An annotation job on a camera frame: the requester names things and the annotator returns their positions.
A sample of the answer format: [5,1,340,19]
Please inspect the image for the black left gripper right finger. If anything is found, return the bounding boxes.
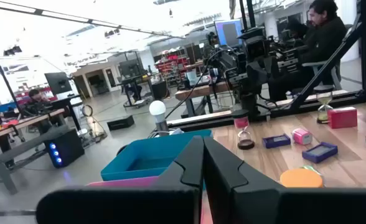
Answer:
[204,138,366,224]

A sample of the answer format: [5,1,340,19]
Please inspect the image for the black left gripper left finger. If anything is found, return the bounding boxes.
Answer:
[35,136,205,224]

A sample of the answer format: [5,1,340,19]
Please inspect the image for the red sand hourglass black cap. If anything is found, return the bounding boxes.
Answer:
[232,109,255,151]

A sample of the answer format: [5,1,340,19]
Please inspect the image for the navy blue digital clock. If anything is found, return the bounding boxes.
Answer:
[261,133,292,149]
[301,141,339,164]

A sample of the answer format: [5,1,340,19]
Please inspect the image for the orange hourglass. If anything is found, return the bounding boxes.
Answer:
[279,167,324,189]

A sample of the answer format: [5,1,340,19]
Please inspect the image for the green and white wall charger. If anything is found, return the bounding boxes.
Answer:
[299,164,322,177]

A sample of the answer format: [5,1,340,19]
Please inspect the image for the pink and white wall charger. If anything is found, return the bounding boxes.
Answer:
[291,128,313,146]

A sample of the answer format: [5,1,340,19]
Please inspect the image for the grey office chair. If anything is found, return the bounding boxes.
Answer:
[301,60,342,91]

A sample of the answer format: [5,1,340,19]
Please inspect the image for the teal plastic tray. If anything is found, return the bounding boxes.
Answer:
[100,129,214,182]

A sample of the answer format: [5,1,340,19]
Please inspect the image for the pink plastic tray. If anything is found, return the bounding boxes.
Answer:
[86,175,161,188]

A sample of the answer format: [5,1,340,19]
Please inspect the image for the white light bulb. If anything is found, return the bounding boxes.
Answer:
[148,100,171,134]

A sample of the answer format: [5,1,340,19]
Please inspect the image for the black box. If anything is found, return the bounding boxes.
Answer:
[106,114,136,131]

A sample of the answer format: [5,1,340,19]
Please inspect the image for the wooden workbench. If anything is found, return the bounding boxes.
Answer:
[0,108,66,195]
[174,81,230,118]

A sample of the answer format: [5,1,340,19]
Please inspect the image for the red storage shelving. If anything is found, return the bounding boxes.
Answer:
[154,54,190,82]

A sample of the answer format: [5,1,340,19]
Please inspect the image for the black monitor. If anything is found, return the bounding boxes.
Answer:
[44,72,73,96]
[118,58,142,78]

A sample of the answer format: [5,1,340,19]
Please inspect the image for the black computer tower blue lights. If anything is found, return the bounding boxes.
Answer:
[42,128,86,169]

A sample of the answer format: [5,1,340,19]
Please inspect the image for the monitor with blue screen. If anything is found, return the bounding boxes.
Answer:
[213,19,245,47]

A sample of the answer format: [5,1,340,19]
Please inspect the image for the white cable with adapter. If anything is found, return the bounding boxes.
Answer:
[146,128,185,139]

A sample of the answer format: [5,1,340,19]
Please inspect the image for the long black cable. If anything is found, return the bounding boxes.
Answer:
[165,48,224,121]

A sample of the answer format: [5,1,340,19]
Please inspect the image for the red usb wall charger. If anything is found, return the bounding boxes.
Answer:
[327,106,359,129]

